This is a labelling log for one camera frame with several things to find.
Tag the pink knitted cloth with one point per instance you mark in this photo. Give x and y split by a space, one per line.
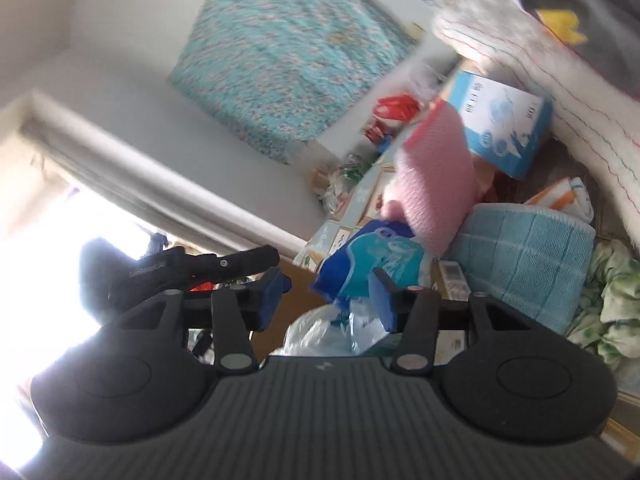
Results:
434 186

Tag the dark grey garment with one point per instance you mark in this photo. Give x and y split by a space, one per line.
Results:
603 33

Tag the white blanket coloured stitching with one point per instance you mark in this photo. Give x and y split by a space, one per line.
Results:
597 123

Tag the green white patterned cloth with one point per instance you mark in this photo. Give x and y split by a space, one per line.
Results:
606 323

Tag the light blue checked towel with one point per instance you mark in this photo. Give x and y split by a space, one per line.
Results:
533 259

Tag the orange white striped cloth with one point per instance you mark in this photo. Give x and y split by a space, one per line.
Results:
568 195

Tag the red plastic bag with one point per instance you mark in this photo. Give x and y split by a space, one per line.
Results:
399 109

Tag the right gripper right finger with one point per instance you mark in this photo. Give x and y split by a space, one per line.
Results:
412 313

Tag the white plastic bag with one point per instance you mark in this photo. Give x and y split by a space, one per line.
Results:
330 331

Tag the teal floral wall cloth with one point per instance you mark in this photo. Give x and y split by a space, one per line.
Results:
279 73

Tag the blue bandage box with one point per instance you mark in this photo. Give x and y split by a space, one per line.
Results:
503 125

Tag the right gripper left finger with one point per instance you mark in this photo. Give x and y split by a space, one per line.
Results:
237 311

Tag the brown cardboard box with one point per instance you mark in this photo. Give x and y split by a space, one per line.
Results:
299 300

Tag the white curtain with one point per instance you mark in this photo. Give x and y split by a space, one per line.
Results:
144 187

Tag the blue wet wipes pack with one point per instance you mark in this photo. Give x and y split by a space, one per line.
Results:
388 245

